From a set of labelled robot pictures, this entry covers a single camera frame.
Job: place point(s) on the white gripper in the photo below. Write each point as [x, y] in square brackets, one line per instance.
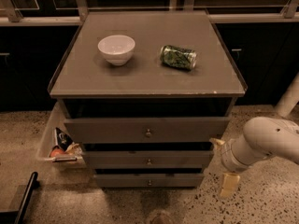
[228, 155]

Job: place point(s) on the grey drawer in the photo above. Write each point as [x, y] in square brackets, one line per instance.
[145, 130]
[149, 180]
[147, 159]

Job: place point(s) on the grey top drawer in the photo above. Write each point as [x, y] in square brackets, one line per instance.
[145, 130]

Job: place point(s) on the grey drawer cabinet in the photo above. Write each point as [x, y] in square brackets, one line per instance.
[87, 86]

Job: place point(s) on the grey bottom drawer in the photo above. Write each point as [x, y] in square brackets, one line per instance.
[149, 180]

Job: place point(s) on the green soda can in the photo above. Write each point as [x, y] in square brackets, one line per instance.
[177, 57]

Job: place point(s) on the white ceramic bowl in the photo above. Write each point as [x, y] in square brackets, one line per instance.
[117, 49]

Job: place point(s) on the black chip bag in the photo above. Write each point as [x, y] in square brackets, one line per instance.
[62, 140]

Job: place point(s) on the clear plastic bin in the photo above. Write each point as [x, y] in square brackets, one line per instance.
[47, 143]

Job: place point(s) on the red apple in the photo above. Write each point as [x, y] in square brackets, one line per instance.
[56, 152]

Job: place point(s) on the black bar object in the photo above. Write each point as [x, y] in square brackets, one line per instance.
[17, 216]

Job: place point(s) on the white post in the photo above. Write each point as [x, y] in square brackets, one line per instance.
[289, 99]

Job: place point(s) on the metal railing frame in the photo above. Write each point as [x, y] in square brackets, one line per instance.
[75, 12]

